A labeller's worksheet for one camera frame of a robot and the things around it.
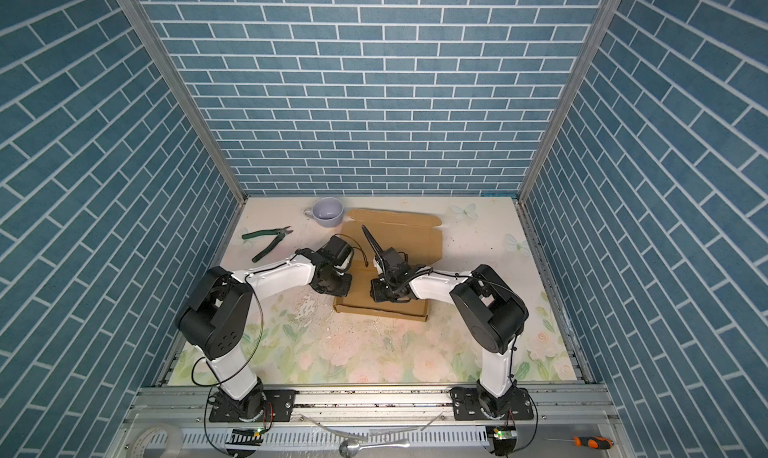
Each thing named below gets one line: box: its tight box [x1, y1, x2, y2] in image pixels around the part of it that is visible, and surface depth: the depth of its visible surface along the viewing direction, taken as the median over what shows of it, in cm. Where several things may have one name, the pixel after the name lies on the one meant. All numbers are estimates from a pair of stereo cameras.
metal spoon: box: [339, 441, 411, 458], surface depth 70 cm
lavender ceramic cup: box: [304, 196, 345, 228], surface depth 114 cm
